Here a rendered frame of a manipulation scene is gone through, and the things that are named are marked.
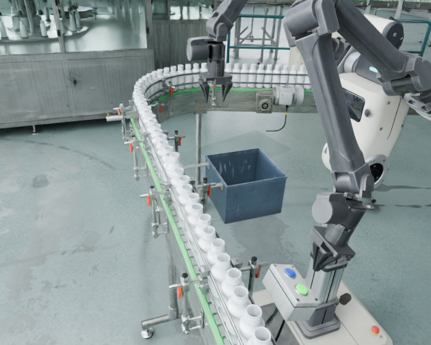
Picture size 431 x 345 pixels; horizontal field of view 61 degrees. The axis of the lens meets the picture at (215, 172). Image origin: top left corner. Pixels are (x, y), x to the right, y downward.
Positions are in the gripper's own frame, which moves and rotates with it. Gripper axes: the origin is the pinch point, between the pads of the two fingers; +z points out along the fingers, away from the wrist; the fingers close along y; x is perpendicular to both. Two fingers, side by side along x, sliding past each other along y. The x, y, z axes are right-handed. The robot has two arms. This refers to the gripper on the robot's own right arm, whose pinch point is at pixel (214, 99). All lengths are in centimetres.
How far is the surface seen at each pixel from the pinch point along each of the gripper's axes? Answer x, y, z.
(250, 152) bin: -39, -37, 47
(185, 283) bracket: 51, 26, 32
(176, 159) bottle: 0.9, 14.5, 21.7
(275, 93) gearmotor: -103, -85, 38
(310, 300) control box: 68, -3, 30
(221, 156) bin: -40, -20, 47
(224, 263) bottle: 54, 16, 24
